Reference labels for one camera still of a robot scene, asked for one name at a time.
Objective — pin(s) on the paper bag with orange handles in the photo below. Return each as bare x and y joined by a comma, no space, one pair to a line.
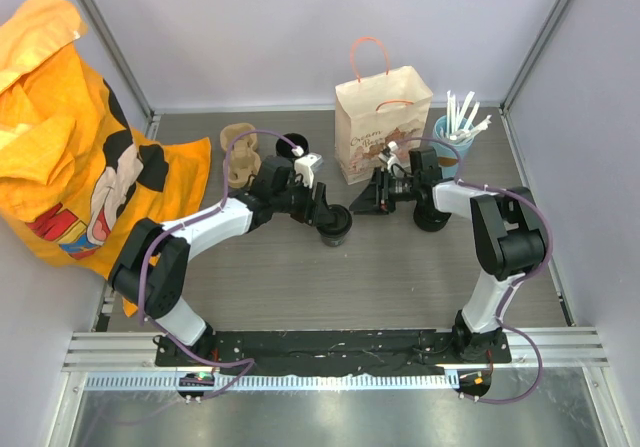
372,111

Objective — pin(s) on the black cup lid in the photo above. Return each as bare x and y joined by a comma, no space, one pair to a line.
340,222

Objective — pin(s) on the orange cartoon cloth bag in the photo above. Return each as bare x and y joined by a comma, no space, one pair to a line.
75,176

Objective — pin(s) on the slotted cable duct rail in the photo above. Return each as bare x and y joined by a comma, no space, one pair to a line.
190,381

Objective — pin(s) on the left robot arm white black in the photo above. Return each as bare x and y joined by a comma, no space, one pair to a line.
151,267

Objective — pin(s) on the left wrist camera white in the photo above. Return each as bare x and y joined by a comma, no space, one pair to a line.
306,168

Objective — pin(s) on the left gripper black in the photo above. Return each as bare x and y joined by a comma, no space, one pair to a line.
313,209

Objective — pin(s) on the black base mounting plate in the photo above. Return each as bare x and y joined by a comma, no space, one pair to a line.
339,353

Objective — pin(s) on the light blue straw tin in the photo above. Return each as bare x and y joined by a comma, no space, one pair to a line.
449,152

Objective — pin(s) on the single black coffee cup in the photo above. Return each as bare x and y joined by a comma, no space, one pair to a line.
333,237

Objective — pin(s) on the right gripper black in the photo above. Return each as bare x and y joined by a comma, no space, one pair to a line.
375,199

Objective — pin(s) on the black cup with lid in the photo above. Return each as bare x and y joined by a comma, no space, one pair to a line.
428,218

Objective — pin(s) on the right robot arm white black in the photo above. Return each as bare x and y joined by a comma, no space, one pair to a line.
510,239

